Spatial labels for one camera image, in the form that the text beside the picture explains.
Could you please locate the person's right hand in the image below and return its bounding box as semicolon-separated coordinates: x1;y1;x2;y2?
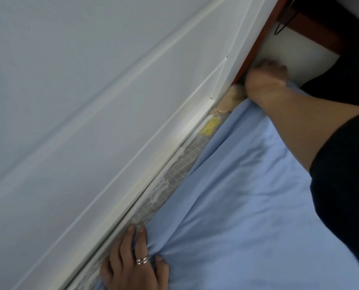
245;59;289;103

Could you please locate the person's left hand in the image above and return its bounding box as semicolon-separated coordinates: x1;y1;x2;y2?
99;225;170;290

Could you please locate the light blue sheet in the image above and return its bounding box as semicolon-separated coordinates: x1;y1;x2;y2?
93;83;359;290

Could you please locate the white wooden bed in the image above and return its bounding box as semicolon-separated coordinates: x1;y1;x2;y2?
0;0;346;290

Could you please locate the person's right forearm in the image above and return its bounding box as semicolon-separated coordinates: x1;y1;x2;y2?
251;86;359;172

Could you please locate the person's black shirt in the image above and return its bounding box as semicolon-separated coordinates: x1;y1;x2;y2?
309;111;359;281

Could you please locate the brown cardboard corner guard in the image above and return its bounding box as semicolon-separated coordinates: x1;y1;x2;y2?
214;85;247;115

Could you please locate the grey crown print mattress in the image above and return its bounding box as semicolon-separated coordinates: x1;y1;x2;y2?
66;114;225;290

